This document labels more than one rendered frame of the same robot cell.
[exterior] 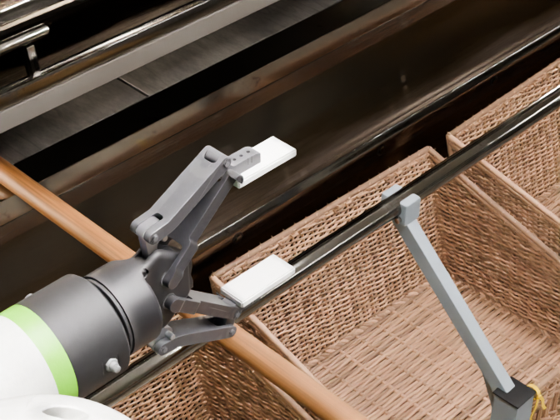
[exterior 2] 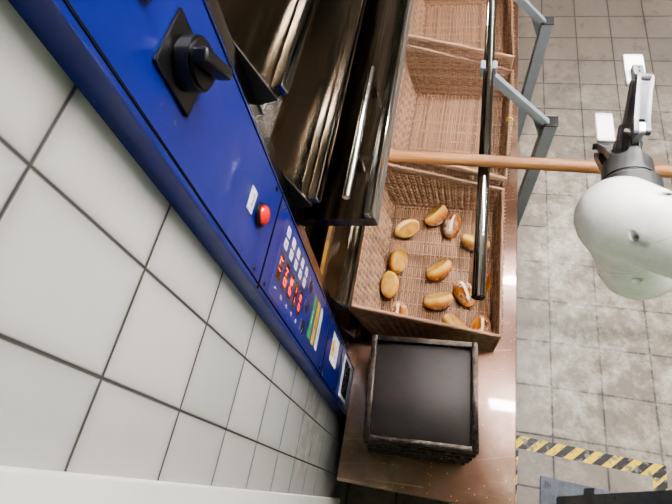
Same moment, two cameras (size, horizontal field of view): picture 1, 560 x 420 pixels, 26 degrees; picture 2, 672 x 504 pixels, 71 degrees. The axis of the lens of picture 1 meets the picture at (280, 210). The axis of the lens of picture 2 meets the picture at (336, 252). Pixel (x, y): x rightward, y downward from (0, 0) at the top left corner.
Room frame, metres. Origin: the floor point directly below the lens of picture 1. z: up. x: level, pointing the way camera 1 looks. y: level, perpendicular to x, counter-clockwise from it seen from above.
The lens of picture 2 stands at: (0.57, 0.72, 2.16)
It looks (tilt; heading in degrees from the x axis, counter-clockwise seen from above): 61 degrees down; 339
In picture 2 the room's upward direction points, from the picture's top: 16 degrees counter-clockwise
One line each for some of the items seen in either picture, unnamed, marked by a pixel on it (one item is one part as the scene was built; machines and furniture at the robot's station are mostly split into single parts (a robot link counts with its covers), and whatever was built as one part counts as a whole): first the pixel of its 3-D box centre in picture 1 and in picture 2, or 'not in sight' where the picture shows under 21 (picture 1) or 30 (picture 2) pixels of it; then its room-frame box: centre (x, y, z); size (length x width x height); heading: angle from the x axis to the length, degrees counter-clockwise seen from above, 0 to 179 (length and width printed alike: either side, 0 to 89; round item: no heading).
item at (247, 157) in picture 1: (233, 157); (640, 73); (0.83, 0.04, 1.57); 0.05 x 0.01 x 0.03; 135
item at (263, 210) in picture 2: not in sight; (260, 209); (0.93, 0.67, 1.67); 0.03 x 0.02 x 0.06; 135
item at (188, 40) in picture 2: not in sight; (190, 40); (0.93, 0.66, 1.92); 0.06 x 0.04 x 0.11; 135
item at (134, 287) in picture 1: (142, 293); (625, 160); (0.76, 0.11, 1.48); 0.09 x 0.07 x 0.08; 135
